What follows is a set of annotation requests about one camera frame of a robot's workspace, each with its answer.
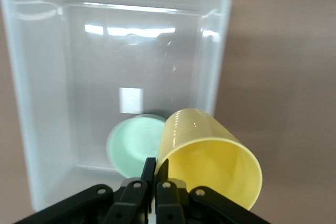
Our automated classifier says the clear plastic bin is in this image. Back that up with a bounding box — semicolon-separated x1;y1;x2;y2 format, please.
0;0;233;213

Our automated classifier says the mint green bowl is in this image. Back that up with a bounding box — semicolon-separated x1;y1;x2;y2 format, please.
106;113;167;179

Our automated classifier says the white label sticker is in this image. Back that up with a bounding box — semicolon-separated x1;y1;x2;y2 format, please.
118;87;144;114

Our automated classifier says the yellow plastic cup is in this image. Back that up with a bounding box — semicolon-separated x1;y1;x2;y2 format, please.
154;108;263;211

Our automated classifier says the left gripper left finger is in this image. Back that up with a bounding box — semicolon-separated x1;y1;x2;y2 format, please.
15;157;156;224

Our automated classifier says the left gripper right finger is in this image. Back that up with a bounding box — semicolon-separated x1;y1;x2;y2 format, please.
155;158;271;224

